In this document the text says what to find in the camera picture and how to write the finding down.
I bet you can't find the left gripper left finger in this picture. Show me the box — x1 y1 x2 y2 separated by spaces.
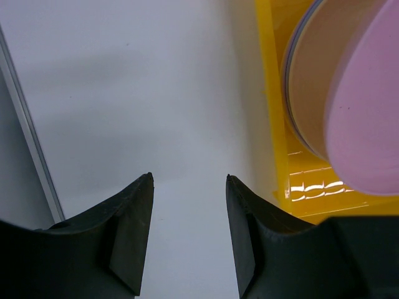
1 173 154 298

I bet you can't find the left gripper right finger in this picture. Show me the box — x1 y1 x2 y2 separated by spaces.
226 176 398 298

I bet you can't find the pink plate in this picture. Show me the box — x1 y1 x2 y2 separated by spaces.
324 1 398 196

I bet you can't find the tan plate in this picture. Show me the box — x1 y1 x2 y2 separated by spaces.
289 1 383 160

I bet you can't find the yellow plastic bin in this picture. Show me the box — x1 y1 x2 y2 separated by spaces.
255 1 398 224

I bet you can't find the aluminium table frame rail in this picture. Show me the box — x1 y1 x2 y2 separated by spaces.
1 32 65 223

